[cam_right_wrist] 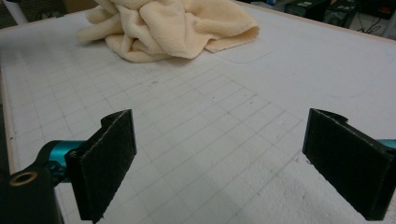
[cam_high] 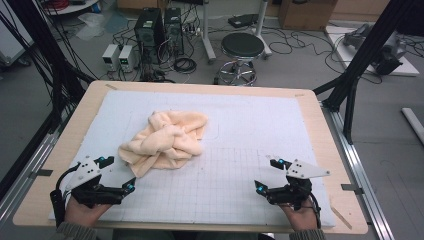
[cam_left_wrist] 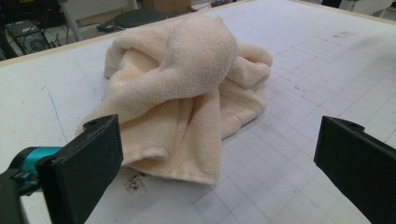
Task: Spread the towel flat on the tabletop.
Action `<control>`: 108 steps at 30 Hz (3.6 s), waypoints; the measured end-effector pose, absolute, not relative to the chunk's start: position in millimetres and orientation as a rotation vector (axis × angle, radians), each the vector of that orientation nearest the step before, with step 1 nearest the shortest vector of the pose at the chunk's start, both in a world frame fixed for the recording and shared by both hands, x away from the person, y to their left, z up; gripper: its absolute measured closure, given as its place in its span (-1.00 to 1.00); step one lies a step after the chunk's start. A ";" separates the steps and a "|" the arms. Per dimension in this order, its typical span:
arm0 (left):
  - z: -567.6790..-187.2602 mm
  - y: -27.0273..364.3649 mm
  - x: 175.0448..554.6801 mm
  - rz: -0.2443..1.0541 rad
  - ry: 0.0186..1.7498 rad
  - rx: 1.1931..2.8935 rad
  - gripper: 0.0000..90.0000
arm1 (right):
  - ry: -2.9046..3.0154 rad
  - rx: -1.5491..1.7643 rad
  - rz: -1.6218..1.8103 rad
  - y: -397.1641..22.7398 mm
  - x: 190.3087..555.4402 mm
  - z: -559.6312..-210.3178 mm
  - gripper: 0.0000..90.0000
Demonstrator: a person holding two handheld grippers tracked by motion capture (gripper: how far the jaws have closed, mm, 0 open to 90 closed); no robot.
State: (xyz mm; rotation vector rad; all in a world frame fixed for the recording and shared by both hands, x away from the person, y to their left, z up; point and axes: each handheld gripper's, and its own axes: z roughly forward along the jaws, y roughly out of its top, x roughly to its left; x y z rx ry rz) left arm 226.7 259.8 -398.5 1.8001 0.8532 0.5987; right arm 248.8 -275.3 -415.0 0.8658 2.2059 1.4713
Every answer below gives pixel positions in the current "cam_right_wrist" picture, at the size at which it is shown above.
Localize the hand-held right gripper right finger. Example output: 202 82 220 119
302 107 396 221

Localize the cream towel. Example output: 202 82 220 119
76 0 261 64

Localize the large black computer tower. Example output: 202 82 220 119
284 0 332 21

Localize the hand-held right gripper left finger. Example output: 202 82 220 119
64 108 138 224

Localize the slim black computer tower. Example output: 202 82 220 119
322 0 360 30

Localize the white grid mat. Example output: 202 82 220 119
0 1 396 224

